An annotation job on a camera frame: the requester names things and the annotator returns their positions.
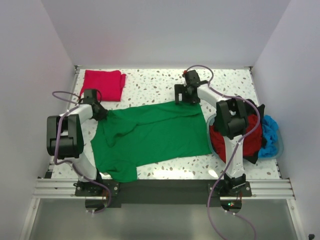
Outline green t-shirt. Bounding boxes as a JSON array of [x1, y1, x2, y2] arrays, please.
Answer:
[[91, 101, 211, 183]]

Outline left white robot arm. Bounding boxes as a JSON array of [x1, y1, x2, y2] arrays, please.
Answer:
[[46, 89, 111, 198]]

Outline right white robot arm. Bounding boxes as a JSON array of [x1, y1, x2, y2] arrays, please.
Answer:
[[174, 70, 249, 197]]

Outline folded pink red t-shirt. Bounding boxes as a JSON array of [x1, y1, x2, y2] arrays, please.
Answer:
[[79, 70, 127, 102]]

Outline dark red t-shirt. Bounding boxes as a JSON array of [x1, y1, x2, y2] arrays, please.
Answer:
[[209, 123, 263, 164]]

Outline bright blue t-shirt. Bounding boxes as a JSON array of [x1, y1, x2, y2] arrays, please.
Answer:
[[258, 115, 279, 158]]

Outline translucent blue laundry basket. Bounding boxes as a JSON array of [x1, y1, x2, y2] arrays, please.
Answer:
[[207, 115, 284, 164]]

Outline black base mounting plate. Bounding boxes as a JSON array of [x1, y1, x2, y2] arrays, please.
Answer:
[[73, 179, 252, 209]]

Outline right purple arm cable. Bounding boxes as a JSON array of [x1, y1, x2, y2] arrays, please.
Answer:
[[184, 64, 263, 240]]

